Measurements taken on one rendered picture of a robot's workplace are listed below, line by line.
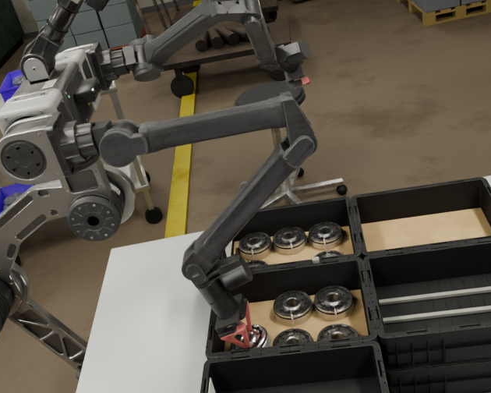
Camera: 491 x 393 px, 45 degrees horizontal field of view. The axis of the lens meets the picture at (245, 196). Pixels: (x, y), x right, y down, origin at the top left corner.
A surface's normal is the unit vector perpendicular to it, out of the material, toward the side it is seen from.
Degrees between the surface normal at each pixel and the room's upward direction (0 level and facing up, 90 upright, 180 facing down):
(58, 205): 90
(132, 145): 81
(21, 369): 0
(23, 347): 0
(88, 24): 90
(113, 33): 90
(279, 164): 85
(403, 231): 0
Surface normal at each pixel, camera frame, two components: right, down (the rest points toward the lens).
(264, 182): -0.03, 0.35
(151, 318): -0.20, -0.83
